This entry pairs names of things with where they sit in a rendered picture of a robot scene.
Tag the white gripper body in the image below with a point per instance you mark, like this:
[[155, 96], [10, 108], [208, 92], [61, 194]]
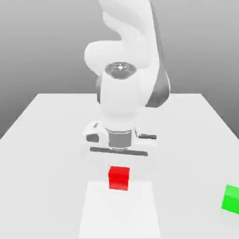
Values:
[[119, 156]]

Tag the small green cube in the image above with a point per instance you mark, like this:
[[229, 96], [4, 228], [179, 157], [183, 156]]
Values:
[[231, 200]]

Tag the small red cube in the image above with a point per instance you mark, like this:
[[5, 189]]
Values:
[[118, 178]]

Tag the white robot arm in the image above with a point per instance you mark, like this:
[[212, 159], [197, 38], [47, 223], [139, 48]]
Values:
[[119, 100]]

